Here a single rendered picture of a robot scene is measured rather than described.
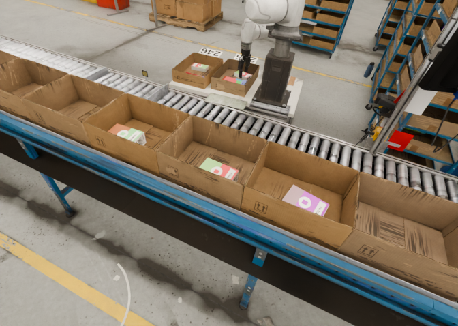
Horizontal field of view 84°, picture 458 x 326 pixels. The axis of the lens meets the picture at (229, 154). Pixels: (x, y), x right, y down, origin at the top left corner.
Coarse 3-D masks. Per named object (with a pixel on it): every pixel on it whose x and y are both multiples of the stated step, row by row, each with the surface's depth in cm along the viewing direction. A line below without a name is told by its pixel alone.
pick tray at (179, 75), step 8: (192, 56) 224; (200, 56) 224; (208, 56) 222; (184, 64) 215; (192, 64) 227; (208, 64) 227; (216, 64) 224; (176, 72) 198; (184, 72) 196; (192, 72) 216; (200, 72) 216; (208, 72) 218; (176, 80) 204; (184, 80) 201; (192, 80) 198; (200, 80) 195; (208, 80) 201; (200, 88) 200
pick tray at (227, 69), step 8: (224, 64) 214; (232, 64) 222; (256, 64) 215; (216, 72) 201; (224, 72) 220; (232, 72) 221; (248, 72) 222; (256, 72) 210; (216, 80) 194; (224, 80) 191; (248, 80) 212; (216, 88) 198; (224, 88) 196; (232, 88) 193; (240, 88) 191; (248, 88) 198
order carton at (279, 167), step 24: (264, 168) 123; (288, 168) 119; (312, 168) 113; (336, 168) 107; (264, 192) 113; (312, 192) 114; (336, 192) 115; (264, 216) 100; (288, 216) 94; (312, 216) 88; (336, 216) 106; (312, 240) 97; (336, 240) 91
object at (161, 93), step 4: (160, 88) 185; (164, 88) 189; (156, 92) 181; (160, 92) 186; (164, 92) 191; (152, 96) 179; (156, 96) 183; (160, 96) 188; (152, 100) 180; (156, 100) 185
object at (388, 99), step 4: (376, 96) 143; (380, 96) 141; (384, 96) 141; (388, 96) 141; (392, 96) 142; (376, 100) 142; (380, 100) 141; (384, 100) 140; (388, 100) 139; (392, 100) 139; (380, 104) 142; (384, 104) 141; (388, 104) 140; (392, 104) 139; (396, 104) 139; (380, 108) 146; (384, 108) 144; (388, 108) 142; (392, 108) 141; (380, 112) 145; (384, 112) 145
